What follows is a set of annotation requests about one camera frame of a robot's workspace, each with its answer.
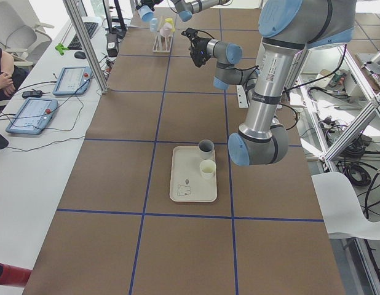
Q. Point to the pale yellow plastic cup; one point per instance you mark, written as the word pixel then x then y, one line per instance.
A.
pixel 207 168

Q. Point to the seated person in black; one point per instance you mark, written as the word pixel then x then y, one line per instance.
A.
pixel 7 68

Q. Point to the red cylinder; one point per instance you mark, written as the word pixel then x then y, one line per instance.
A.
pixel 14 276

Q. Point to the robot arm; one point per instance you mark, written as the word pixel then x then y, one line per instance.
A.
pixel 286 28
pixel 185 9

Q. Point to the light blue plastic cup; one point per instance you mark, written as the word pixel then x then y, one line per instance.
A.
pixel 154 25

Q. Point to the pink plastic cup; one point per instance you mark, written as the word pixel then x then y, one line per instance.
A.
pixel 165 30

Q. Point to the black handheld remote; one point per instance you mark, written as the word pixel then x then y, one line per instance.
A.
pixel 32 94

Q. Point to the black box with label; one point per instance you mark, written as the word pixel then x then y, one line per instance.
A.
pixel 112 47

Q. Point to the green plastic clamp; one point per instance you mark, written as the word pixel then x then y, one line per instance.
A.
pixel 61 49

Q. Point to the blue teach pendant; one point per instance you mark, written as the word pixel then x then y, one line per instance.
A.
pixel 72 80
pixel 33 116

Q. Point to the near blue teach pendant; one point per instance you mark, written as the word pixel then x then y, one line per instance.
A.
pixel 33 116

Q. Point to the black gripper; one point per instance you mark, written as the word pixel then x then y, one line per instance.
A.
pixel 201 49
pixel 149 3

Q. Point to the black computer mouse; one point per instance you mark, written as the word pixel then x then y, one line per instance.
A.
pixel 79 55

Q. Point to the aluminium frame post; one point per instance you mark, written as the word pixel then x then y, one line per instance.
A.
pixel 76 20

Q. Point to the grey plastic cup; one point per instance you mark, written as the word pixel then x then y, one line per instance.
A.
pixel 206 149

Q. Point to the white chair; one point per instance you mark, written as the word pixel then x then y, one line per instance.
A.
pixel 341 210

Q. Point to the grey office chair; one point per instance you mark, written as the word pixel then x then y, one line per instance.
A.
pixel 17 37

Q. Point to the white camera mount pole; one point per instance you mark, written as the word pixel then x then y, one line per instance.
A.
pixel 242 97

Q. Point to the white wire cup rack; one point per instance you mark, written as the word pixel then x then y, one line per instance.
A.
pixel 162 45

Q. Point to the cream plastic tray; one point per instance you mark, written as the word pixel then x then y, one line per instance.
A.
pixel 186 182

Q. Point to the far blue teach pendant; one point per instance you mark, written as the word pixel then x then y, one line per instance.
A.
pixel 72 80

